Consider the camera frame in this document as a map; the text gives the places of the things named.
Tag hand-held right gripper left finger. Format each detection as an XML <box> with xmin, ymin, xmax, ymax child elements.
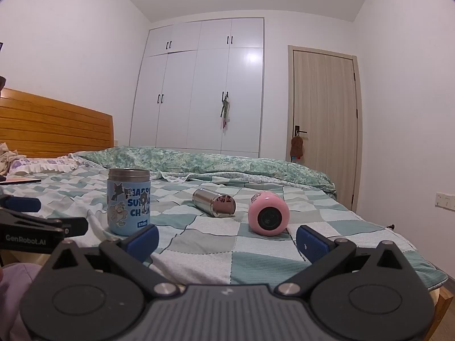
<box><xmin>46</xmin><ymin>224</ymin><xmax>178</xmax><ymax>300</ymax></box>

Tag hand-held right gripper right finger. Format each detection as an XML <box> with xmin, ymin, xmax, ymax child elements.
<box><xmin>278</xmin><ymin>225</ymin><xmax>413</xmax><ymax>297</ymax></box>

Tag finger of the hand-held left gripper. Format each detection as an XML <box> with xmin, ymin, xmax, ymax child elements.
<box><xmin>0</xmin><ymin>210</ymin><xmax>89</xmax><ymax>238</ymax></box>
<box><xmin>0</xmin><ymin>195</ymin><xmax>41</xmax><ymax>214</ymax></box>

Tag pink bottle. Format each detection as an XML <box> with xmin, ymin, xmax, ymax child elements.
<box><xmin>248</xmin><ymin>191</ymin><xmax>288</xmax><ymax>237</ymax></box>

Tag silver steel bottle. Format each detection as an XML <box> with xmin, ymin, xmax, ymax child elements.
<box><xmin>192</xmin><ymin>188</ymin><xmax>237</xmax><ymax>219</ymax></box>

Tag blue cartoon printed cup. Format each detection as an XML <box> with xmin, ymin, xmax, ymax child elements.
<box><xmin>107</xmin><ymin>168</ymin><xmax>152</xmax><ymax>237</ymax></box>

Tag flat dark tablet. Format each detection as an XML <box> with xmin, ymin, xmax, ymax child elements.
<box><xmin>0</xmin><ymin>176</ymin><xmax>42</xmax><ymax>186</ymax></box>

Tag purple floral ruffled pillow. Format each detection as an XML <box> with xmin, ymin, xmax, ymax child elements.
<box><xmin>7</xmin><ymin>155</ymin><xmax>88</xmax><ymax>175</ymax></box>

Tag crumpled beige cloth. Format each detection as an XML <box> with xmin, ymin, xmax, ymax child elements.
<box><xmin>0</xmin><ymin>142</ymin><xmax>28</xmax><ymax>175</ymax></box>

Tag person's lilac clothing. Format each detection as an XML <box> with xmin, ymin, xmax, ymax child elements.
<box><xmin>0</xmin><ymin>263</ymin><xmax>42</xmax><ymax>341</ymax></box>

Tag checked bedsheet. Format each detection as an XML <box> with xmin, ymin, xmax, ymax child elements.
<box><xmin>0</xmin><ymin>169</ymin><xmax>448</xmax><ymax>289</ymax></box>

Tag wooden headboard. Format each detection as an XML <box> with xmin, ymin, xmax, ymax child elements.
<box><xmin>0</xmin><ymin>88</ymin><xmax>114</xmax><ymax>159</ymax></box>

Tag brown hanging pouch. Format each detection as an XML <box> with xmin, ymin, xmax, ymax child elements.
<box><xmin>289</xmin><ymin>136</ymin><xmax>305</xmax><ymax>163</ymax></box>

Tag green floral quilt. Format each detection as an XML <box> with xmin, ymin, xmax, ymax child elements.
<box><xmin>70</xmin><ymin>145</ymin><xmax>337</xmax><ymax>197</ymax></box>

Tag wooden door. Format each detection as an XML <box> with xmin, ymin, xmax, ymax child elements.
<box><xmin>287</xmin><ymin>45</ymin><xmax>363</xmax><ymax>213</ymax></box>

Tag hanging key bundle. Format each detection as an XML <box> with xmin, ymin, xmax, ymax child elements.
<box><xmin>220</xmin><ymin>92</ymin><xmax>231</xmax><ymax>129</ymax></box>

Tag white wardrobe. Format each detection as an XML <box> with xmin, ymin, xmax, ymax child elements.
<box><xmin>129</xmin><ymin>17</ymin><xmax>266</xmax><ymax>159</ymax></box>

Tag wall socket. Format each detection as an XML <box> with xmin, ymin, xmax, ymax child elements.
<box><xmin>436</xmin><ymin>191</ymin><xmax>455</xmax><ymax>209</ymax></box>

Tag wooden bed frame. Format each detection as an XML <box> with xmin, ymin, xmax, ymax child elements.
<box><xmin>427</xmin><ymin>280</ymin><xmax>455</xmax><ymax>341</ymax></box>

